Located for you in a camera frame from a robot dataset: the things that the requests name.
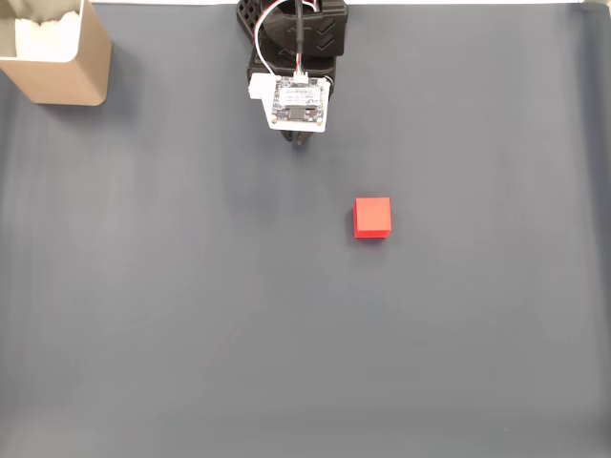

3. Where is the red cube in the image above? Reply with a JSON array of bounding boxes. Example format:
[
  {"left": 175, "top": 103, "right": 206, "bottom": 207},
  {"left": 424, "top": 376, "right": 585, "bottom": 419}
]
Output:
[{"left": 352, "top": 197, "right": 392, "bottom": 239}]

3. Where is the beige box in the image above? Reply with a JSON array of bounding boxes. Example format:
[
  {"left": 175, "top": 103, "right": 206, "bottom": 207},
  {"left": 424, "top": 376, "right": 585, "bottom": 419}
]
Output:
[{"left": 0, "top": 0, "right": 114, "bottom": 107}]

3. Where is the grey-blue table mat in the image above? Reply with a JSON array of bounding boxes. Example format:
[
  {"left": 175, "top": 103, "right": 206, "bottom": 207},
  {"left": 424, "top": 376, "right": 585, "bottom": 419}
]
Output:
[{"left": 0, "top": 2, "right": 611, "bottom": 458}]

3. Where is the white crumpled paper padding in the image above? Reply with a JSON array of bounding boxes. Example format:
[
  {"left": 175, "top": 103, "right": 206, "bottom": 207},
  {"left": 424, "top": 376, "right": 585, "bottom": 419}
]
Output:
[{"left": 13, "top": 10, "right": 80, "bottom": 63}]

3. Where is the camera board on white mount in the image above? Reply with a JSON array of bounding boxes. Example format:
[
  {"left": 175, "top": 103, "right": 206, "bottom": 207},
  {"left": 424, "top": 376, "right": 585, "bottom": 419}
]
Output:
[{"left": 247, "top": 73, "right": 331, "bottom": 134}]

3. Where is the black cable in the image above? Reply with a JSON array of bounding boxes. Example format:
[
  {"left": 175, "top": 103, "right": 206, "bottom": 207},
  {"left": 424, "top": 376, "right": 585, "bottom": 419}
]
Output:
[{"left": 292, "top": 0, "right": 307, "bottom": 54}]

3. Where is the white and red cable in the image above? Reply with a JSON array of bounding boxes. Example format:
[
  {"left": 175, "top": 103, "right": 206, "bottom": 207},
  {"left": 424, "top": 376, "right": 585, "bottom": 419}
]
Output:
[{"left": 253, "top": 0, "right": 322, "bottom": 80}]

